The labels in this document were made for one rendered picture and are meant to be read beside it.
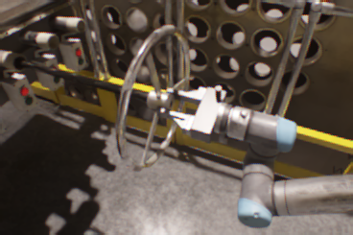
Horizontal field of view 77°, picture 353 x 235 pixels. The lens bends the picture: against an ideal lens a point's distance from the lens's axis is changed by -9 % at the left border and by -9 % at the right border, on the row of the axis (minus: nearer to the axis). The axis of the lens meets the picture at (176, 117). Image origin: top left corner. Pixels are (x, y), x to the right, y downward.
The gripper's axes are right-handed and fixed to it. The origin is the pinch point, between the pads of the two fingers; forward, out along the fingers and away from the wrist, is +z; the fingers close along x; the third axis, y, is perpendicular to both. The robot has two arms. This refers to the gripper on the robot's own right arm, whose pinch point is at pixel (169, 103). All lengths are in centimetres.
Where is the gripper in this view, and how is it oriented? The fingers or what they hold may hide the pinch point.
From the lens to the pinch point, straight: 62.9
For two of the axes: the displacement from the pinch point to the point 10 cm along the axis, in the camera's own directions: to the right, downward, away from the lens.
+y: -1.2, -5.4, -8.4
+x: -3.9, 8.0, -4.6
